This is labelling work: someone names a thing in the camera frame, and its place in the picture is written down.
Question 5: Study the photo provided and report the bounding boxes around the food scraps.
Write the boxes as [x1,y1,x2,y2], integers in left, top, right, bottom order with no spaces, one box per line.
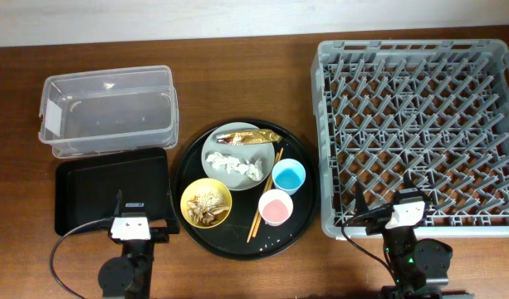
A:
[187,189,231,227]

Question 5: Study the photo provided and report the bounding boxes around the yellow bowl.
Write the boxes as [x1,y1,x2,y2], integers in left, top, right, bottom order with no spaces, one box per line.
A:
[180,178,232,228]

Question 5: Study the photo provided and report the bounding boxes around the white tissue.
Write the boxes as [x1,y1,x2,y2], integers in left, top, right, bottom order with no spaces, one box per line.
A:
[245,159,263,182]
[206,152,249,174]

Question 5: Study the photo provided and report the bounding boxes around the blue cup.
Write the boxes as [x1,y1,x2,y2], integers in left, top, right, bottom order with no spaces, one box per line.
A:
[272,159,306,195]

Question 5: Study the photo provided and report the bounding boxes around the grey plate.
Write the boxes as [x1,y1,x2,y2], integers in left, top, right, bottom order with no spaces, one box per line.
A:
[201,122,275,191]

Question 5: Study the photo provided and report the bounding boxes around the pink cup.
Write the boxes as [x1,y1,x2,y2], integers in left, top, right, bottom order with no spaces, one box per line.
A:
[258,189,294,227]

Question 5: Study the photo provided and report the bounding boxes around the wooden chopstick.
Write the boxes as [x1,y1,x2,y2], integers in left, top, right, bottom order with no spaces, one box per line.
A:
[246,151,281,244]
[251,147,285,239]

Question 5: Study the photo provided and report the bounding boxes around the gold foil wrapper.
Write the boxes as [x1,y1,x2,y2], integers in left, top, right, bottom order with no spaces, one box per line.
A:
[215,129,282,146]

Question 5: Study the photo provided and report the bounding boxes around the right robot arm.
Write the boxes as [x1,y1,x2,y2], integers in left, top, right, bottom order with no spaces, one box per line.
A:
[344,174,475,299]

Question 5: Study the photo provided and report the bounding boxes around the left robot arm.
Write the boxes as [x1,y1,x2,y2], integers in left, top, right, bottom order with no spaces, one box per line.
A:
[98,191,180,299]

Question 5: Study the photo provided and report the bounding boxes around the grey dishwasher rack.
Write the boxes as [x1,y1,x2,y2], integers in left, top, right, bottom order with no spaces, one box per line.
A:
[311,39,509,240]

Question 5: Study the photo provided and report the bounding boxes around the black rectangular tray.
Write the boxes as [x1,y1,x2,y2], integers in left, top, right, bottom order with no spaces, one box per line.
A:
[54,148,171,236]

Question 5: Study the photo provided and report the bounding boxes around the round black serving tray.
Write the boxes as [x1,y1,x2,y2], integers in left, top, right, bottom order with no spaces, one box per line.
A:
[172,119,321,261]

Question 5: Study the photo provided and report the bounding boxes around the clear plastic bin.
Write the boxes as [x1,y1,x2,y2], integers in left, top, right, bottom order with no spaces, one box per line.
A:
[38,65,179,159]

